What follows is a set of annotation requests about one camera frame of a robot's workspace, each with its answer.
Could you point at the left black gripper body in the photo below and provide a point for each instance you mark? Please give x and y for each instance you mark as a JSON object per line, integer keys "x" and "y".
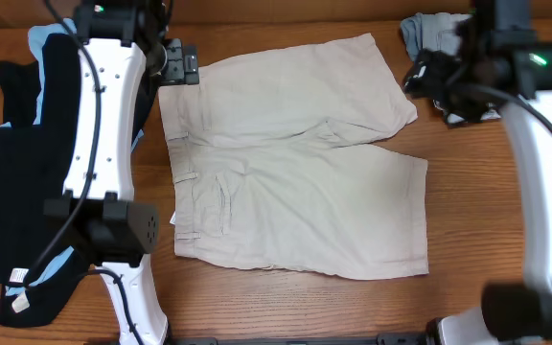
{"x": 179, "y": 69}

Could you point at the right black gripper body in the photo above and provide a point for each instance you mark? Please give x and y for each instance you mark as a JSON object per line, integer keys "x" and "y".
{"x": 433, "y": 73}

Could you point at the beige khaki shorts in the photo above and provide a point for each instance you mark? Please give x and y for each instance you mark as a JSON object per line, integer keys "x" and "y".
{"x": 276, "y": 163}

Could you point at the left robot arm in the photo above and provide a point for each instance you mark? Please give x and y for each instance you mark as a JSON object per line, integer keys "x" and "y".
{"x": 121, "y": 44}

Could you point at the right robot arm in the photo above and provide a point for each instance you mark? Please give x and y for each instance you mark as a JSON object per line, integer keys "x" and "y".
{"x": 500, "y": 63}

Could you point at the folded light blue jeans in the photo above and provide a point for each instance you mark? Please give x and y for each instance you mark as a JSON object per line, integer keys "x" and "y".
{"x": 435, "y": 33}

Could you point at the light blue garment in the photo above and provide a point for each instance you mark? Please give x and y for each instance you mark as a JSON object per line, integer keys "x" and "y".
{"x": 37, "y": 36}

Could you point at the black garment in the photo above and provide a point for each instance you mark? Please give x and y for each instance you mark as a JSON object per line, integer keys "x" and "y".
{"x": 34, "y": 161}

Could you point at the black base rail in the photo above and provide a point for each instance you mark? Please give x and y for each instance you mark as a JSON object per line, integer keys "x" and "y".
{"x": 305, "y": 339}

